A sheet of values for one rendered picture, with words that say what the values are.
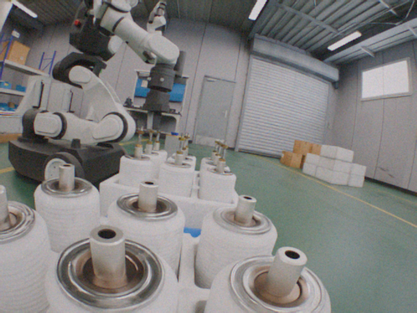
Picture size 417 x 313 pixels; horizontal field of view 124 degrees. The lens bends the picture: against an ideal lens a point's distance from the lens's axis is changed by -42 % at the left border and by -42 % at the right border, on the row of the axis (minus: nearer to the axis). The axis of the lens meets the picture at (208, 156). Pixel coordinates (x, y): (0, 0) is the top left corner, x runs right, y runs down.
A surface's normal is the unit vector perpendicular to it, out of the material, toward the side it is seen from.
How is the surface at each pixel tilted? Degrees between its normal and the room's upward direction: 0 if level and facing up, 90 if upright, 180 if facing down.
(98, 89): 111
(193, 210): 90
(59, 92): 90
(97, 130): 90
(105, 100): 90
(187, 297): 0
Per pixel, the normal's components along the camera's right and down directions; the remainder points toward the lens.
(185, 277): 0.17, -0.98
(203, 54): 0.07, 0.13
